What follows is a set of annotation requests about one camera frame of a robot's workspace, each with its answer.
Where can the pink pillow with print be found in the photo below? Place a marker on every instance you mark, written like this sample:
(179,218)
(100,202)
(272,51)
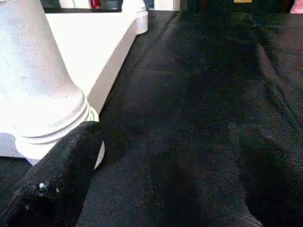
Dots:
(297,6)

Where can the white plastic table top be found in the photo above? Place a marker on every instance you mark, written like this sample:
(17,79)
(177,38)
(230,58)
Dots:
(94,47)

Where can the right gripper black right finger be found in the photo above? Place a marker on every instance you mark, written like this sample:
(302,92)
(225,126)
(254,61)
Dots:
(279,189)

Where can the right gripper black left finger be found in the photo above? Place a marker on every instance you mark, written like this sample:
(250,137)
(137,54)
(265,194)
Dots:
(56,179)

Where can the red and white carton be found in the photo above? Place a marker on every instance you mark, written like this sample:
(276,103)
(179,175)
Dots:
(95,3)

